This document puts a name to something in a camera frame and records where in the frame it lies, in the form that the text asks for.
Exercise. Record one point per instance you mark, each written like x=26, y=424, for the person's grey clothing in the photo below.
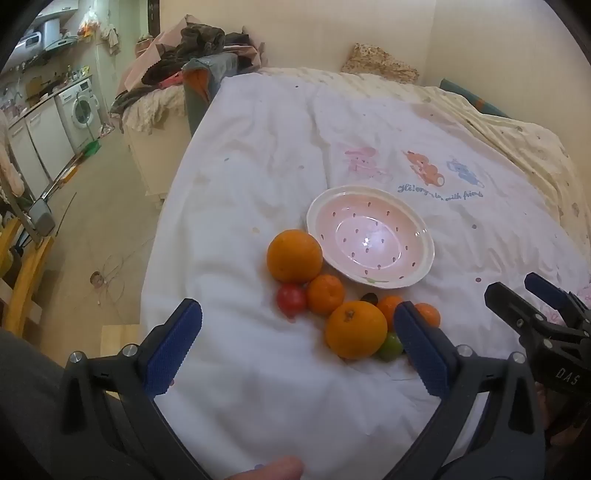
x=27, y=392

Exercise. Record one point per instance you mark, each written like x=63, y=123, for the white water heater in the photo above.
x=51, y=30

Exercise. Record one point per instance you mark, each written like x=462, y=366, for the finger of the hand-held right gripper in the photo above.
x=512, y=307
x=551, y=293

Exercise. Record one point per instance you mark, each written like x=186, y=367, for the cream storage bench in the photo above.
x=157, y=157

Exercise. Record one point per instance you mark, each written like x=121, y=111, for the grey and orange cushion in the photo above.
x=201, y=87

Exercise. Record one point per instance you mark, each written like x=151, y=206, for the small dark round fruit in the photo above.
x=368, y=297

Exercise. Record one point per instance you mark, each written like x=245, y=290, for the large orange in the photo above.
x=294, y=256
x=355, y=330

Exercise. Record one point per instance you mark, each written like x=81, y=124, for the brown floral pillow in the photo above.
x=381, y=62

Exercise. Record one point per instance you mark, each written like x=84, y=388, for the red tomato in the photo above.
x=291, y=300

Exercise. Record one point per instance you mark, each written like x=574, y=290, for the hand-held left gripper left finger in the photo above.
x=175, y=350

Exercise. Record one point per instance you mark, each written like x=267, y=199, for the yellow wooden chair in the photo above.
x=23, y=277

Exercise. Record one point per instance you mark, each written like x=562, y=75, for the white kitchen cabinet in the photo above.
x=39, y=138

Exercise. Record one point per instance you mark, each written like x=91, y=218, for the green dustpan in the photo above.
x=92, y=147

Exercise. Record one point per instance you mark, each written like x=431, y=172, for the teal pillow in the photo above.
x=461, y=94

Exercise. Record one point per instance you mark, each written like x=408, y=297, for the cream floral bed sheet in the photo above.
x=521, y=138

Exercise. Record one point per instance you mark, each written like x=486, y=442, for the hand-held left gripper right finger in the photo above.
x=420, y=350

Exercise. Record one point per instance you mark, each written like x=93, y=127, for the pink speckled ceramic bowl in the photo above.
x=369, y=230

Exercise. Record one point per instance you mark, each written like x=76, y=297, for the green tomato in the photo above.
x=390, y=347

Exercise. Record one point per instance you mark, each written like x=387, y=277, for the chrome metal frame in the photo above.
x=40, y=217

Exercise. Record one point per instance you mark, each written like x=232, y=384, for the white washing machine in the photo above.
x=81, y=106

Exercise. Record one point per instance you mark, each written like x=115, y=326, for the small mandarin orange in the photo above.
x=389, y=307
x=325, y=294
x=428, y=314

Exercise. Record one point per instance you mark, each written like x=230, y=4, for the light wooden board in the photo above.
x=120, y=334

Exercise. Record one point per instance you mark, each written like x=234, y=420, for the pile of clothes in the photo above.
x=198, y=46

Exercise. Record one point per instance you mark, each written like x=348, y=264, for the person's left hand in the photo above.
x=272, y=468

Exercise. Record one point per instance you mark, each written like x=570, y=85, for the white printed blanket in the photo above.
x=258, y=161

